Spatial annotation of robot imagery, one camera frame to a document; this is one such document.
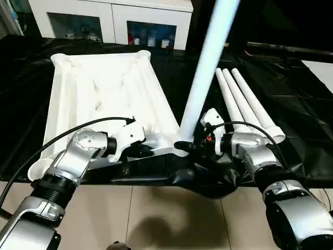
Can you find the white plastic table leg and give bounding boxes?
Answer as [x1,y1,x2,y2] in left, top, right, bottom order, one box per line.
[215,68,248,133]
[179,0,241,146]
[222,69,266,136]
[230,68,286,143]

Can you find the white plastic table top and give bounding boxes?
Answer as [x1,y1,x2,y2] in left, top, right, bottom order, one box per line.
[27,50,195,183]

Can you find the black work mat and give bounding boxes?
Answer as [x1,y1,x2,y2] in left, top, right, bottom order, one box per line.
[0,35,333,200]

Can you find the black case with yellow label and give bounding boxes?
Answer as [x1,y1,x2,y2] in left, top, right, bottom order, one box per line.
[188,0,250,52]

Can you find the black metal rod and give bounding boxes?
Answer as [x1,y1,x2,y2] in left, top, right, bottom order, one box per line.
[246,41,333,56]

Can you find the white flat board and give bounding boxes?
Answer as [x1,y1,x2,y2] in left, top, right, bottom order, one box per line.
[301,59,333,89]

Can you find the white cabinet with glass doors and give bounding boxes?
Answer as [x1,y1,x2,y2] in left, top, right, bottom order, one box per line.
[28,0,194,50]

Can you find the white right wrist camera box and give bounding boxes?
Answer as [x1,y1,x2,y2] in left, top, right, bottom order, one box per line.
[201,109,225,156]

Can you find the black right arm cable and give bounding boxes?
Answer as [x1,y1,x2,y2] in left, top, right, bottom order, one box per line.
[208,121,290,173]

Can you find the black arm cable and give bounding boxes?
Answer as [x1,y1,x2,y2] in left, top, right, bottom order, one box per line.
[0,116,136,209]
[208,121,290,173]

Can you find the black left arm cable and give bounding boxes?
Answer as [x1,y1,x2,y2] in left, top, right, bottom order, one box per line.
[0,116,136,209]

